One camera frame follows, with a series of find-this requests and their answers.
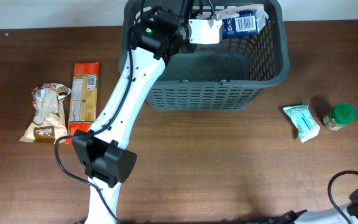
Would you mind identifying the grey plastic basket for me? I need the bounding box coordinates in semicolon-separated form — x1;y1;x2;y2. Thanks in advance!
119;0;290;111

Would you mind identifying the orange pasta packet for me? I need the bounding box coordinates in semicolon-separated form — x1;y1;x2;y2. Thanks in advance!
67;62;100;136

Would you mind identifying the blue tissue pack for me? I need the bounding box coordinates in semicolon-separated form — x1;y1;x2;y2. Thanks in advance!
216;4;269;39

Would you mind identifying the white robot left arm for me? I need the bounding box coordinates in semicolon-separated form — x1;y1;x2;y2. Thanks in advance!
71;1;194;223

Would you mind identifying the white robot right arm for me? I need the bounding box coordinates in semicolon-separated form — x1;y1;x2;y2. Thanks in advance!
265;189;358;224

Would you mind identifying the green white wipes packet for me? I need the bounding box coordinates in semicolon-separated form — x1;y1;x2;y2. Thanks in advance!
283;105;320;143

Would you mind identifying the brown bread bag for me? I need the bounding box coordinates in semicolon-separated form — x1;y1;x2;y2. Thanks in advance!
20;83;71;144

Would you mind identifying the green lid jar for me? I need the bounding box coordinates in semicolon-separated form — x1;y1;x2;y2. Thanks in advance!
323;103;357;131

